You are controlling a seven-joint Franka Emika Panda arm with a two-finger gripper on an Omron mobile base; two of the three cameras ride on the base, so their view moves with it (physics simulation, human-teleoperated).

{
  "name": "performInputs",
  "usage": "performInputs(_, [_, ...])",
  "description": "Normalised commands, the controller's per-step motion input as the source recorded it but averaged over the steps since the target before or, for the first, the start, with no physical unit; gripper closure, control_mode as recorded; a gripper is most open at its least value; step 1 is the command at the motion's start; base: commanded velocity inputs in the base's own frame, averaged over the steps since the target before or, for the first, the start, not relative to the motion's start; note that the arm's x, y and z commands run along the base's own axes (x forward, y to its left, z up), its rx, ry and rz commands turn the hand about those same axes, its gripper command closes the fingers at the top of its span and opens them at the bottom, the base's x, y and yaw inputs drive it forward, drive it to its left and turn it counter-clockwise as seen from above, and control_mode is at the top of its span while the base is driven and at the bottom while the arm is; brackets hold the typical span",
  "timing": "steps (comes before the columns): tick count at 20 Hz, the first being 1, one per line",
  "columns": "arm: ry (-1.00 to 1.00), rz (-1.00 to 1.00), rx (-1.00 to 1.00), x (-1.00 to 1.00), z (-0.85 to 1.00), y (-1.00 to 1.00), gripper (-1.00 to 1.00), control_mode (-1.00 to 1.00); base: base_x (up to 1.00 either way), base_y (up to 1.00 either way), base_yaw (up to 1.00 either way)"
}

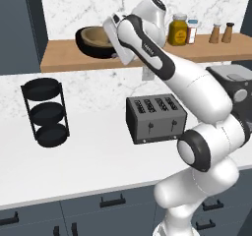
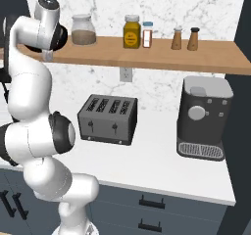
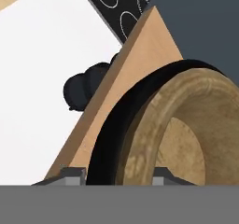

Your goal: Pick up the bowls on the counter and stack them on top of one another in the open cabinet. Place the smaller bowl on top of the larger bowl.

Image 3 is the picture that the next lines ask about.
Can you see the light wooden cabinet door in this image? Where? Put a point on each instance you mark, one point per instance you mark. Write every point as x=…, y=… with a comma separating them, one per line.
x=146, y=53

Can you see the black bowl with brown inside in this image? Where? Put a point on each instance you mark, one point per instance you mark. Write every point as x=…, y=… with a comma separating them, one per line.
x=199, y=109

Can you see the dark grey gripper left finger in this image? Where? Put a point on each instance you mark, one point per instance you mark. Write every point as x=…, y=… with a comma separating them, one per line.
x=73, y=175

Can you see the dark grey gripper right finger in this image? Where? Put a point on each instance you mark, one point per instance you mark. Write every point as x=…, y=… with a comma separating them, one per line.
x=161, y=177

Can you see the black hob with thin rings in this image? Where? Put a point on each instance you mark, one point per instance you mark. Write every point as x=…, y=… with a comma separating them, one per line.
x=121, y=3

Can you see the dark grey rounded object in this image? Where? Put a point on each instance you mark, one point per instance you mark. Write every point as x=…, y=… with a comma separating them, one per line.
x=82, y=89

